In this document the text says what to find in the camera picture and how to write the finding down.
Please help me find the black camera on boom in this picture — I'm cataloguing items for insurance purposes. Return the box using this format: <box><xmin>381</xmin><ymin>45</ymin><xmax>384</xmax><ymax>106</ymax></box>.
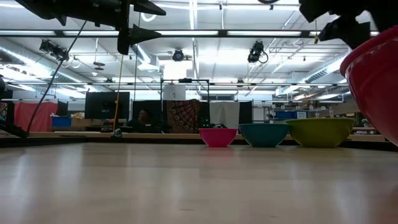
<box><xmin>39</xmin><ymin>39</ymin><xmax>70</xmax><ymax>62</ymax></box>

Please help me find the teal plastic bowl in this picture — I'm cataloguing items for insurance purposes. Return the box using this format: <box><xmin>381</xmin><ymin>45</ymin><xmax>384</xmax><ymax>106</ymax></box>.
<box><xmin>238</xmin><ymin>123</ymin><xmax>290</xmax><ymax>148</ymax></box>

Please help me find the black overhead camera with cable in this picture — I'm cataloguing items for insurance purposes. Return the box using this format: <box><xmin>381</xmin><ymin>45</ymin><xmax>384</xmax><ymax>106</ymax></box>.
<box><xmin>247</xmin><ymin>40</ymin><xmax>269</xmax><ymax>65</ymax></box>

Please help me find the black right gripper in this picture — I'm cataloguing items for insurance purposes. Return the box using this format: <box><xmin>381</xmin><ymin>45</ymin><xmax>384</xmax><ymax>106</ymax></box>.
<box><xmin>298</xmin><ymin>0</ymin><xmax>398</xmax><ymax>50</ymax></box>

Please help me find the white hanging cloth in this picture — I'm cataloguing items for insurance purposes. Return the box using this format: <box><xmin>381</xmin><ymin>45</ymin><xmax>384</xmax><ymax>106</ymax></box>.
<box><xmin>208</xmin><ymin>101</ymin><xmax>241</xmax><ymax>129</ymax></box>

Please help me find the blue storage bin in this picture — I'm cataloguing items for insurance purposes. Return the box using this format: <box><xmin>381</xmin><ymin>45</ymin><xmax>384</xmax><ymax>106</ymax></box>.
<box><xmin>50</xmin><ymin>115</ymin><xmax>73</xmax><ymax>128</ymax></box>

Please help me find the small pink plastic bowl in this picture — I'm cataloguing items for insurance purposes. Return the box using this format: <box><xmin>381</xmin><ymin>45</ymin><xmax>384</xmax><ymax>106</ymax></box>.
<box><xmin>198</xmin><ymin>128</ymin><xmax>238</xmax><ymax>148</ymax></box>

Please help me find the red hanging cloth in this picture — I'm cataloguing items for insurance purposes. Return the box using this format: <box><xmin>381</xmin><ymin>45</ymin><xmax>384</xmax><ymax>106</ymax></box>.
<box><xmin>13</xmin><ymin>100</ymin><xmax>59</xmax><ymax>133</ymax></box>

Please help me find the black cable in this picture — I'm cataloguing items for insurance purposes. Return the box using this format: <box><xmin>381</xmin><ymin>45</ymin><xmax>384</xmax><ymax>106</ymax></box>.
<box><xmin>25</xmin><ymin>19</ymin><xmax>88</xmax><ymax>135</ymax></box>

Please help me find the person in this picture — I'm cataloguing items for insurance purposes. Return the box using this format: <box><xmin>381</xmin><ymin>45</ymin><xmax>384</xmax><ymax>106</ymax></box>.
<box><xmin>126</xmin><ymin>108</ymin><xmax>158</xmax><ymax>134</ymax></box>

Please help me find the black computer monitor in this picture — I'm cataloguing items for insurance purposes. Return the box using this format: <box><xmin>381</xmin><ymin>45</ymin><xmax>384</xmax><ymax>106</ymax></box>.
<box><xmin>84</xmin><ymin>91</ymin><xmax>131</xmax><ymax>120</ymax></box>

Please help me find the black metal frame stand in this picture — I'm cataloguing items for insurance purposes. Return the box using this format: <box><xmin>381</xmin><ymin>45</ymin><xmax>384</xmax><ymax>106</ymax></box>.
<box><xmin>160</xmin><ymin>77</ymin><xmax>211</xmax><ymax>128</ymax></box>

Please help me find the large red plastic bowl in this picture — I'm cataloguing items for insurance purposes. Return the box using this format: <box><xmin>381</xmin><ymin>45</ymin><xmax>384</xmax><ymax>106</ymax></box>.
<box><xmin>340</xmin><ymin>26</ymin><xmax>398</xmax><ymax>147</ymax></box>

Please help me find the shelf with blue bins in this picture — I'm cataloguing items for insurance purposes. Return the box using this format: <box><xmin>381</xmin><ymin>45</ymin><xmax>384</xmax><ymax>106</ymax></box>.
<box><xmin>264</xmin><ymin>104</ymin><xmax>358</xmax><ymax>121</ymax></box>

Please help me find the black overhead frame rail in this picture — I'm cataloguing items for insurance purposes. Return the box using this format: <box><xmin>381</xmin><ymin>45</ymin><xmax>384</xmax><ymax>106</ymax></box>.
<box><xmin>0</xmin><ymin>29</ymin><xmax>381</xmax><ymax>39</ymax></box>

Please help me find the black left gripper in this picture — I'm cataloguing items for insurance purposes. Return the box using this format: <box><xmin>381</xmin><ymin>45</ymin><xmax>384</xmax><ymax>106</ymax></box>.
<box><xmin>65</xmin><ymin>0</ymin><xmax>167</xmax><ymax>56</ymax></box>

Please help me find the patterned hanging cloth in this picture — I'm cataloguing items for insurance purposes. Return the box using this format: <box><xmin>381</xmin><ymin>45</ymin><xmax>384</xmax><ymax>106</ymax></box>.
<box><xmin>165</xmin><ymin>99</ymin><xmax>201</xmax><ymax>134</ymax></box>

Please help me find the lime green plastic bowl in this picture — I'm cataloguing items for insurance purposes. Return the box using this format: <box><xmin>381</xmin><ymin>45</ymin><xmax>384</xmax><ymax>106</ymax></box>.
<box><xmin>285</xmin><ymin>117</ymin><xmax>356</xmax><ymax>148</ymax></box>

